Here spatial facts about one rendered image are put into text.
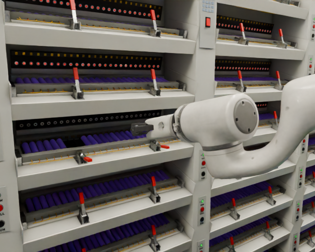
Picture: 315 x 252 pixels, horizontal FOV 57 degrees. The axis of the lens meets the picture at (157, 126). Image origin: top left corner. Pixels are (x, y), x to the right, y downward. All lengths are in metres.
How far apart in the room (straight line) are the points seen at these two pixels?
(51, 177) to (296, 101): 0.65
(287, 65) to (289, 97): 1.16
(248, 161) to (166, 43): 0.58
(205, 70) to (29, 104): 0.62
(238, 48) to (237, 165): 0.76
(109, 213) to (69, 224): 0.13
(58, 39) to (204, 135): 0.49
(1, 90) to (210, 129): 0.52
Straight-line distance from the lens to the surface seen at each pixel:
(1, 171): 0.84
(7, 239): 0.91
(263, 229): 1.74
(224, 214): 1.41
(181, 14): 1.16
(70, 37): 0.86
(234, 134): 0.50
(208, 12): 1.12
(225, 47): 1.18
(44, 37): 0.84
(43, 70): 1.00
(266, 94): 1.39
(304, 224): 1.93
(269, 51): 1.39
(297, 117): 0.51
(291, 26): 1.68
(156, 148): 1.02
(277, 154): 0.52
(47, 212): 0.98
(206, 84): 1.11
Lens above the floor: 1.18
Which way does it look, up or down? 10 degrees down
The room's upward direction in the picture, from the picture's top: straight up
